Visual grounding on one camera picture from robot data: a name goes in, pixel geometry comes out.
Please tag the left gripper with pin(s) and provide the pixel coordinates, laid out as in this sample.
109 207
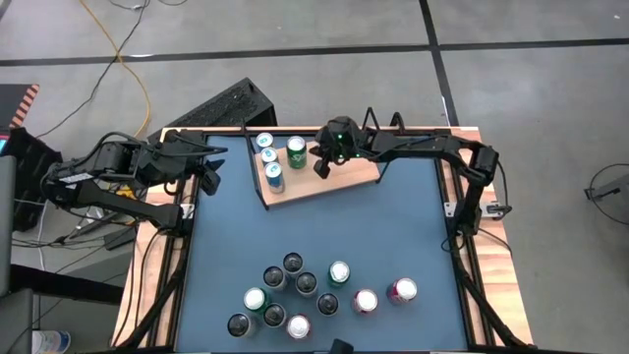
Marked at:
187 155

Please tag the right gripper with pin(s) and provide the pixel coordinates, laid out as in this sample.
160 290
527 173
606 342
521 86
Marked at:
341 140

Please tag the green Sprite soda can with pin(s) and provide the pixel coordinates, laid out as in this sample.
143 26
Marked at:
255 299
296 151
339 273

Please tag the blue silver energy drink can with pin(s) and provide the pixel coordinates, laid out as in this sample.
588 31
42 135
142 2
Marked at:
273 176
264 140
268 156

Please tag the red Coca-Cola can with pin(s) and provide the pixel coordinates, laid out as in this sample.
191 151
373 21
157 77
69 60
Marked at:
298 326
365 301
402 290

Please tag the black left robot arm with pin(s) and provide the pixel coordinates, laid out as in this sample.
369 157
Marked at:
98 196

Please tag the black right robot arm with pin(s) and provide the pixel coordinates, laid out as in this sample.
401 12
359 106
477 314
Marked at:
427 145

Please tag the blue table mat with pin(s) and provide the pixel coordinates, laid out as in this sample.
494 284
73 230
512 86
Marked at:
344 231

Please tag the black perforated computer case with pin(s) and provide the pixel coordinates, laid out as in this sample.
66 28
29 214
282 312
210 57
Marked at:
221 105

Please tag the white Celsius energy drink can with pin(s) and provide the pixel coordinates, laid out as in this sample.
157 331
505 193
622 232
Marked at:
274 277
239 325
293 263
274 314

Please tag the black power strip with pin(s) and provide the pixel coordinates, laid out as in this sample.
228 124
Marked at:
118 240

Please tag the white Celsius Tropical Vibe can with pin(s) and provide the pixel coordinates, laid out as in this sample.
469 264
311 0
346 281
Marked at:
306 283

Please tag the white Celsius Arctic Vibe can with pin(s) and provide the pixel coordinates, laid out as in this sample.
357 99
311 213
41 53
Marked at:
327 304

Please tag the black storage case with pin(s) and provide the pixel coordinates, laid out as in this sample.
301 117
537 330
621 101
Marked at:
29 167

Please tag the black floor beam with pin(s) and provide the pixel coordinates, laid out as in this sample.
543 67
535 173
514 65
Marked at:
64 285

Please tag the white blue container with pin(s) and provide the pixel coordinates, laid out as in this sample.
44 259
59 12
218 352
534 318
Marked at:
51 342

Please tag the wooden shelf black metal frame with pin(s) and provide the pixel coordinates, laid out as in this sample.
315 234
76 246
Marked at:
344 179

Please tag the black table-level camera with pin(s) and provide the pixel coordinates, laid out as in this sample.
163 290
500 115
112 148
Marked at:
340 346

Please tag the black aluminium table frame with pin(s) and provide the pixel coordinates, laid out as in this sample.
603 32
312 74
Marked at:
464 295

